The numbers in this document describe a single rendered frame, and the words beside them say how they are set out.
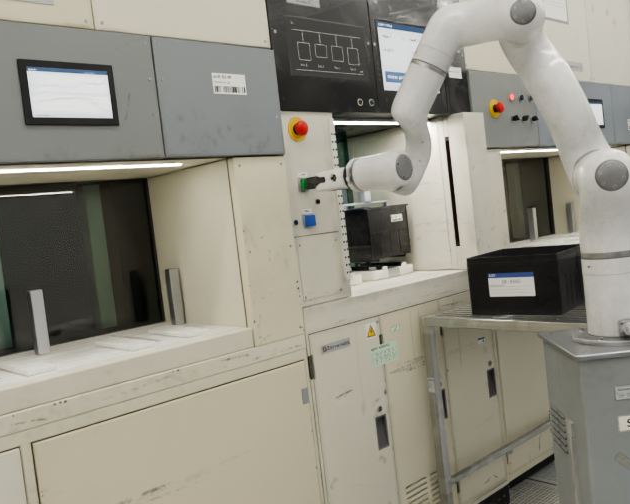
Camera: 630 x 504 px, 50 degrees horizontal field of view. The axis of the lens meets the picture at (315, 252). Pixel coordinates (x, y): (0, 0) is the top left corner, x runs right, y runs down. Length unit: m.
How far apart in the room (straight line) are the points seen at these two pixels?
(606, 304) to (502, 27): 0.64
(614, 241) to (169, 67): 1.07
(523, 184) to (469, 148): 1.29
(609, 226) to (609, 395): 0.36
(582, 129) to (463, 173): 0.79
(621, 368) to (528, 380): 1.19
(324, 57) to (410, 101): 0.44
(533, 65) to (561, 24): 1.54
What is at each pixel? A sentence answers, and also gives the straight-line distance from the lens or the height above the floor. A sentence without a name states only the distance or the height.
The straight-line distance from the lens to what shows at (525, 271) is 2.02.
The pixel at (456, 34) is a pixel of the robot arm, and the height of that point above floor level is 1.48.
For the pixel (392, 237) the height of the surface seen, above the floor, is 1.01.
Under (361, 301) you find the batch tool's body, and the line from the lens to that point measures 1.98.
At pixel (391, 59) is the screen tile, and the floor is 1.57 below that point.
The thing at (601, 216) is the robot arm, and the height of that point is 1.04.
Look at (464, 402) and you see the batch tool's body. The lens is 2.40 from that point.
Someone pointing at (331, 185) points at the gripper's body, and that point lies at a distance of 1.71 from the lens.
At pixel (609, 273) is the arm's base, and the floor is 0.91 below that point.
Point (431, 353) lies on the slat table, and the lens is 2.16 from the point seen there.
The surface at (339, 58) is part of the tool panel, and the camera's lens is 2.03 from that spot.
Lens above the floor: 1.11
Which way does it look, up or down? 3 degrees down
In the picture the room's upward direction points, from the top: 7 degrees counter-clockwise
